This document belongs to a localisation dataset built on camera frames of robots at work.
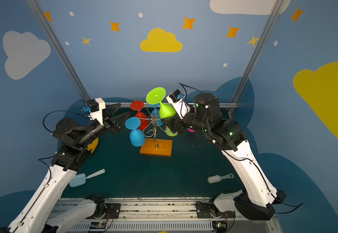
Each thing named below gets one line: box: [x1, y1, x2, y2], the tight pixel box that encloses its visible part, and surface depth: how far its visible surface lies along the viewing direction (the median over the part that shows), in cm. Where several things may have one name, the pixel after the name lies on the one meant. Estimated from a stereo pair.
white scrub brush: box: [207, 173, 235, 184], surface depth 87 cm
